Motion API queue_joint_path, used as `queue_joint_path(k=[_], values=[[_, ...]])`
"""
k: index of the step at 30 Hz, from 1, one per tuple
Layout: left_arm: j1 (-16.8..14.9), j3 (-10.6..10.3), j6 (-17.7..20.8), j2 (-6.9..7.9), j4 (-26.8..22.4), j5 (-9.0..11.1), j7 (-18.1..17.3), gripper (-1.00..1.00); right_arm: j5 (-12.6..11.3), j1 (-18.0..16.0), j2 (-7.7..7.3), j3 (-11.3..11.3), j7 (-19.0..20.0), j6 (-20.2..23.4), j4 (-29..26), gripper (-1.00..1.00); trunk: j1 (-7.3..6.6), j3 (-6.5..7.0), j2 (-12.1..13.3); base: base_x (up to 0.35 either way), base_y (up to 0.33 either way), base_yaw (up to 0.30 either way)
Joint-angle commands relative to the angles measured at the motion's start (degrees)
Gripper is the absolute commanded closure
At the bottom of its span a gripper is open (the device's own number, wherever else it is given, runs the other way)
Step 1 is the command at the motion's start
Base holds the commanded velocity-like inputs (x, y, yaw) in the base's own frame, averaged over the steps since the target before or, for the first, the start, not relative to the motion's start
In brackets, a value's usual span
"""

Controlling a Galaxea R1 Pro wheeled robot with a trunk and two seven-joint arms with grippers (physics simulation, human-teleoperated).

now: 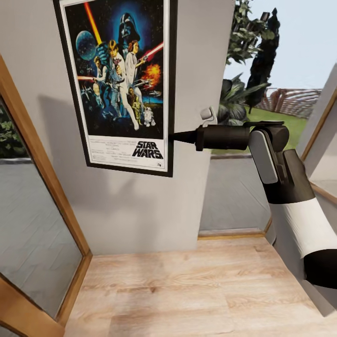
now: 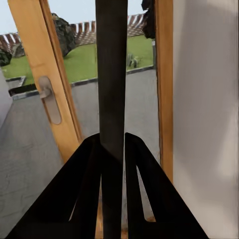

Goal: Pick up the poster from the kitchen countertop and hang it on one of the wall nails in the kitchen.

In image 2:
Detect poster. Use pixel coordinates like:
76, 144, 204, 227
95, 0, 128, 239

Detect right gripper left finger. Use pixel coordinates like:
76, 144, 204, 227
5, 133, 102, 239

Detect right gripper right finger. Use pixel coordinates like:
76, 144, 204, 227
124, 133, 209, 239

